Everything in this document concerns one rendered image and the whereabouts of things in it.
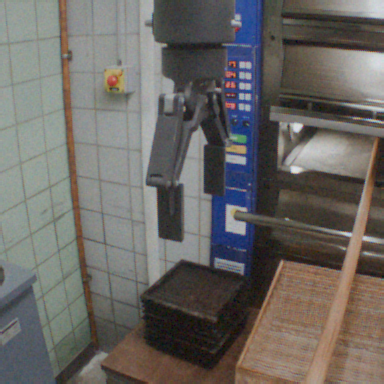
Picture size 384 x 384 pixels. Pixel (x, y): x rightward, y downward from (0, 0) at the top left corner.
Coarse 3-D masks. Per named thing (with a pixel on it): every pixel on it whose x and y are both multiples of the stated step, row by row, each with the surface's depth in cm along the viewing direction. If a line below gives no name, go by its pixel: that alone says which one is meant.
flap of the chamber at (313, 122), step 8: (272, 120) 134; (280, 120) 133; (288, 120) 132; (296, 120) 131; (304, 120) 130; (312, 120) 129; (320, 120) 128; (328, 120) 127; (328, 128) 127; (336, 128) 126; (344, 128) 125; (352, 128) 124; (360, 128) 123; (368, 128) 122; (376, 128) 121; (376, 136) 122
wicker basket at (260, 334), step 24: (288, 264) 162; (288, 288) 163; (312, 288) 159; (360, 288) 153; (264, 312) 149; (288, 312) 164; (264, 336) 158; (288, 336) 162; (312, 336) 161; (360, 336) 154; (240, 360) 131; (264, 360) 150; (288, 360) 150; (336, 360) 148; (360, 360) 147
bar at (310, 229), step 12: (240, 216) 125; (252, 216) 124; (264, 216) 123; (276, 228) 121; (288, 228) 120; (300, 228) 118; (312, 228) 117; (324, 228) 116; (348, 240) 113; (372, 240) 110
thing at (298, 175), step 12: (288, 168) 156; (300, 168) 157; (288, 180) 155; (300, 180) 153; (312, 180) 151; (324, 180) 149; (336, 180) 147; (348, 180) 146; (360, 180) 147; (348, 192) 147; (360, 192) 145; (372, 192) 143
